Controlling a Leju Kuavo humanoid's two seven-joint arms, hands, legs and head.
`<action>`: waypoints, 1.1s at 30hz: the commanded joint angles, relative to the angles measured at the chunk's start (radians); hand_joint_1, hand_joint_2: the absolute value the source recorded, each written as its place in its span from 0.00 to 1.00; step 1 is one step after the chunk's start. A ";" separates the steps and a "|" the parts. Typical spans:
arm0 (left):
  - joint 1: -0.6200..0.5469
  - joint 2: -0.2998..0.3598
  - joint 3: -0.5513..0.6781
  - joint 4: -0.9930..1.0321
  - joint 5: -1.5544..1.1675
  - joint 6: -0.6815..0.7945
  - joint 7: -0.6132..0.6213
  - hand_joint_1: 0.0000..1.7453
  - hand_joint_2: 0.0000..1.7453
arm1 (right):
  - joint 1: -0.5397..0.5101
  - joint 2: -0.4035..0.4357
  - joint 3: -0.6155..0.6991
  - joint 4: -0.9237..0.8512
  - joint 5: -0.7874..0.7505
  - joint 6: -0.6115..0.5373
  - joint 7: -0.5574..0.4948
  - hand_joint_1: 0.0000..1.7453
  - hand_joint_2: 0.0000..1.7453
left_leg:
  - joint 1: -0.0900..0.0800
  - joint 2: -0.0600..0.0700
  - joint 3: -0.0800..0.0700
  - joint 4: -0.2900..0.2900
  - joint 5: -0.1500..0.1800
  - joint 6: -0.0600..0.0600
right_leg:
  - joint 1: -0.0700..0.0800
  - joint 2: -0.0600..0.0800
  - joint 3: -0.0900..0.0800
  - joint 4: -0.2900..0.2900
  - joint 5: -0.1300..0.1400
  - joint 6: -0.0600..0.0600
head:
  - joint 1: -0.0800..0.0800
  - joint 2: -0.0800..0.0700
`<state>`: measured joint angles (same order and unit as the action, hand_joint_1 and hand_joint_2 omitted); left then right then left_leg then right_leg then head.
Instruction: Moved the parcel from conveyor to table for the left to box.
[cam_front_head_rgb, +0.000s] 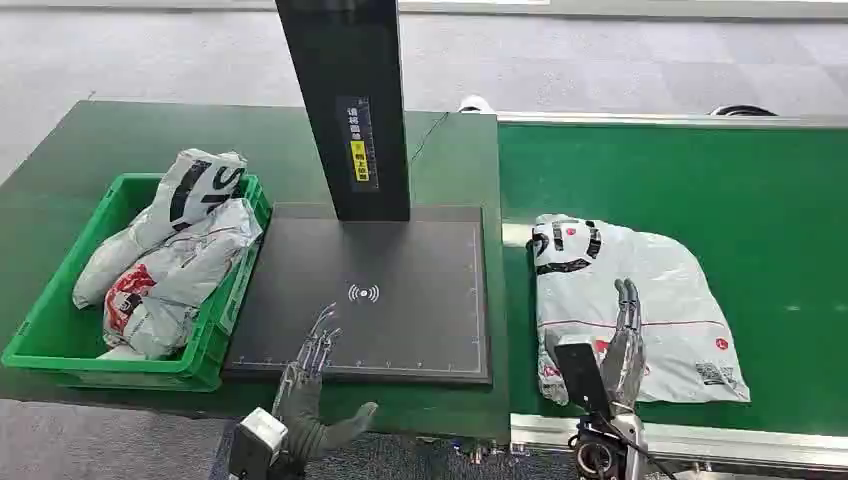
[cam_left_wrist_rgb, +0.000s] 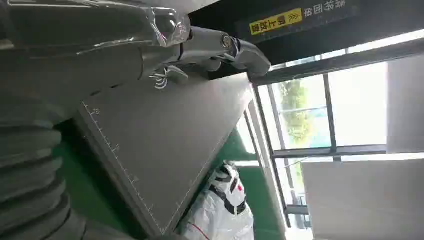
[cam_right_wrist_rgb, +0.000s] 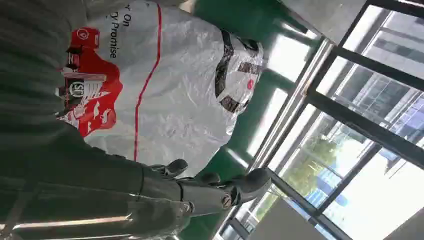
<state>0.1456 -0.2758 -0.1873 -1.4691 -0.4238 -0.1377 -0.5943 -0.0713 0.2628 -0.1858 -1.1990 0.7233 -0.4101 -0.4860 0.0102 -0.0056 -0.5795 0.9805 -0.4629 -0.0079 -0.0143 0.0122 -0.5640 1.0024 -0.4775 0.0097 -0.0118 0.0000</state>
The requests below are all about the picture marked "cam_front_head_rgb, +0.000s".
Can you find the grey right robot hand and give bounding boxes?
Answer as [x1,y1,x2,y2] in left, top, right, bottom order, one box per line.
[598,277,648,413]

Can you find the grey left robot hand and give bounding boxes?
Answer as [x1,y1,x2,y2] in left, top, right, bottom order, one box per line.
[272,302,380,462]

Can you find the large grey parcel bag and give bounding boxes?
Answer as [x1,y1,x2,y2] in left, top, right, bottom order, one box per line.
[526,213,752,407]

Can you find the grey parcel bag red print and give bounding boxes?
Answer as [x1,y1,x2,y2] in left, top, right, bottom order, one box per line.
[101,197,265,362]

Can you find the green conveyor belt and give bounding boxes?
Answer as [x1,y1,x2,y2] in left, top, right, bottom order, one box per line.
[497,121,848,439]

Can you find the grey parcel bag black letters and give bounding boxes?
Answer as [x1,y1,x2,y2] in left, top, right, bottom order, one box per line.
[72,148,248,311]

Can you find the green plastic crate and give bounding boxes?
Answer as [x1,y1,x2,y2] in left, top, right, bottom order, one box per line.
[0,172,274,393]

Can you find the yellow black column label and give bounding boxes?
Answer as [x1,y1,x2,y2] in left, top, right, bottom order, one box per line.
[335,95,380,193]

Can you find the white round object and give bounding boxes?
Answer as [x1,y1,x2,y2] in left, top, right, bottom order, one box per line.
[457,94,496,115]

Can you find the black scanner column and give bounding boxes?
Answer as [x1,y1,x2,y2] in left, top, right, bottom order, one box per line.
[274,0,412,223]

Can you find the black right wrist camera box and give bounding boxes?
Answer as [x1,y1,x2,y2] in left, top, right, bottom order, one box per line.
[553,341,612,423]

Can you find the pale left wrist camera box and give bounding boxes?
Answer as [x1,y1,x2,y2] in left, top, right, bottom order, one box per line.
[227,406,290,480]

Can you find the silver conveyor side rail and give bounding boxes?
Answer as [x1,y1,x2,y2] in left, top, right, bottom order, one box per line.
[496,110,848,129]
[508,412,848,476]

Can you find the black scanner base plate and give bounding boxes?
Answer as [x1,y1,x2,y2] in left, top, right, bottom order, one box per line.
[221,204,494,386]

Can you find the black cable loop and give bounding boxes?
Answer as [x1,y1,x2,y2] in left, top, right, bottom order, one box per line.
[709,103,779,119]

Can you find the thin black wire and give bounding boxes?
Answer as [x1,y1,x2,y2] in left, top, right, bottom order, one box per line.
[408,111,451,166]

